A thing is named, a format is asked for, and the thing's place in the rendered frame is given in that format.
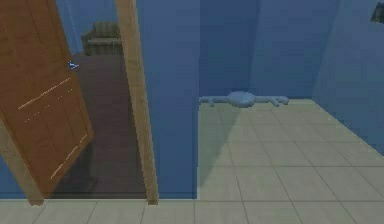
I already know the brown wooden room door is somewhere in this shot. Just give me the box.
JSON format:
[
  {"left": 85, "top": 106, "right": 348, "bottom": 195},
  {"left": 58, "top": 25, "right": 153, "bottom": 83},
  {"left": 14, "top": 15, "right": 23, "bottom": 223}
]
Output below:
[{"left": 0, "top": 0, "right": 95, "bottom": 198}]

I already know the olive green armchair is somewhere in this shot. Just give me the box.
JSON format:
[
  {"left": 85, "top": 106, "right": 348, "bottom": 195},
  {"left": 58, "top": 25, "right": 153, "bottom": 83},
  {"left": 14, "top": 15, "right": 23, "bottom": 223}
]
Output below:
[{"left": 80, "top": 21, "right": 123, "bottom": 57}]

